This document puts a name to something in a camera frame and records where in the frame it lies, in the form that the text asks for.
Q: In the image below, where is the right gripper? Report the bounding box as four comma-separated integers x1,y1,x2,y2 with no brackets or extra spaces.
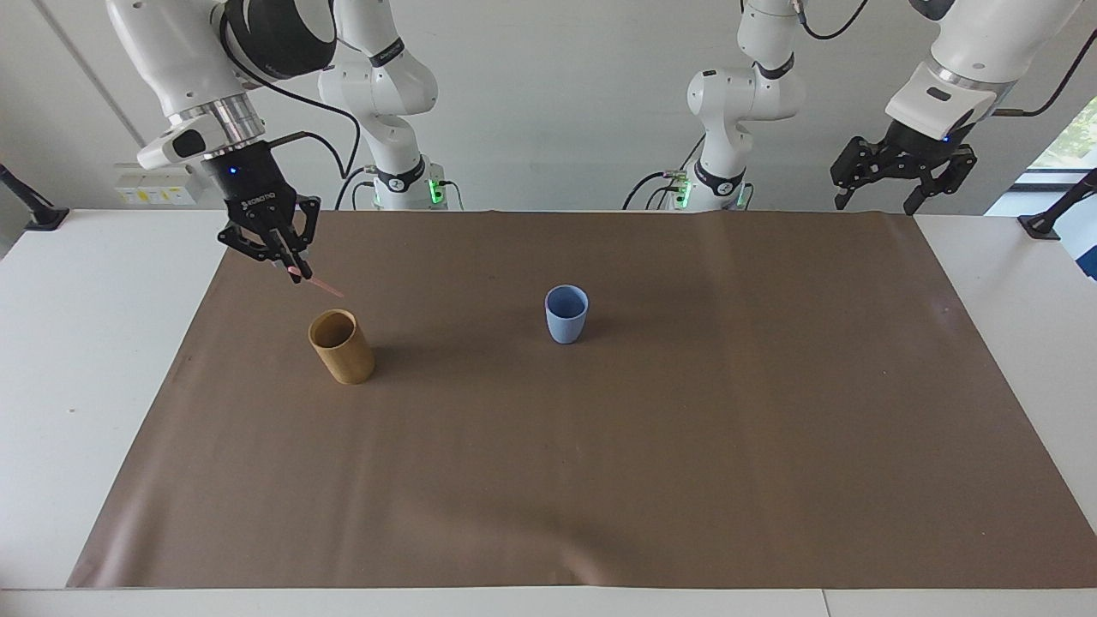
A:
201,141,323,285

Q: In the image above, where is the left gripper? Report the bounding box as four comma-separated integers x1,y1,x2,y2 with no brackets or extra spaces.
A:
829,119,979,217

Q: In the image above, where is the pink chopstick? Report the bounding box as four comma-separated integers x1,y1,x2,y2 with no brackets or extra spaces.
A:
273,261,346,299

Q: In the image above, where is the brown bamboo cup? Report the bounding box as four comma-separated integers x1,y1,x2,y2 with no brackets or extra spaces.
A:
308,308,376,386

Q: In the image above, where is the blue cup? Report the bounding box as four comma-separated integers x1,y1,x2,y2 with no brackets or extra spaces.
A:
544,285,590,345

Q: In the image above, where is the black stand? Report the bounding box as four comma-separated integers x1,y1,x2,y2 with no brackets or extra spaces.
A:
1017,167,1097,240
0,163,70,232

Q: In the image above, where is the window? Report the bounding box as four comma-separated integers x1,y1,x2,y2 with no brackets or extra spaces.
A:
1016,93,1097,191

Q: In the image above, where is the black cable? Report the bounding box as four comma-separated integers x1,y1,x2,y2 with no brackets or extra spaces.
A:
218,7,363,182
793,0,872,42
622,169,688,212
333,166,379,212
992,30,1097,118

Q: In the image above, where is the white wall socket box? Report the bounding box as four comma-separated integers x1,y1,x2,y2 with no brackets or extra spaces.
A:
113,162,205,207

